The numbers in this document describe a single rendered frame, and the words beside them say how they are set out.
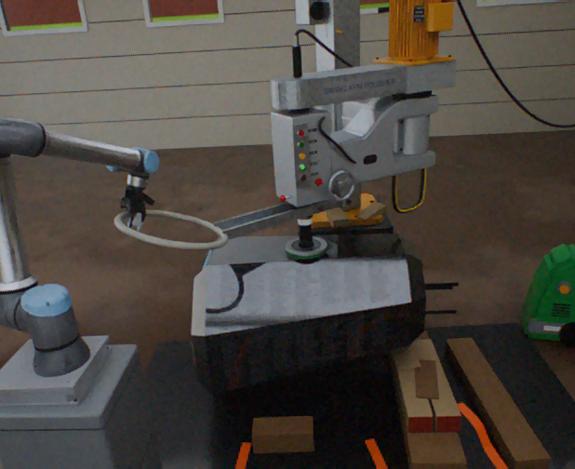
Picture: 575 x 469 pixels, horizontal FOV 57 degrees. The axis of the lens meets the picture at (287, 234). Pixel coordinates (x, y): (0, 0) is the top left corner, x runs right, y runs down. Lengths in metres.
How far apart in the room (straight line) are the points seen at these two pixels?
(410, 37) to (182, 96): 6.45
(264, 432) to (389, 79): 1.79
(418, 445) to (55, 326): 1.68
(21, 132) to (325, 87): 1.24
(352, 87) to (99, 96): 7.11
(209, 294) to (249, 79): 6.30
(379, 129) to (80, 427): 1.79
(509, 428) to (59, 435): 2.00
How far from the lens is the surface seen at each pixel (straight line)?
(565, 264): 3.54
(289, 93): 2.36
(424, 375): 2.91
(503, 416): 2.96
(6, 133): 1.89
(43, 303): 1.92
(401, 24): 2.73
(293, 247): 2.66
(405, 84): 2.68
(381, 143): 2.66
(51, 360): 2.00
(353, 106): 3.12
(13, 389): 2.03
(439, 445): 2.72
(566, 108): 9.48
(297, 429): 2.75
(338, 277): 2.62
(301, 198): 2.46
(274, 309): 2.58
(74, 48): 9.30
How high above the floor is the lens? 2.02
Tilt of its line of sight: 23 degrees down
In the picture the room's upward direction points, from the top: 4 degrees counter-clockwise
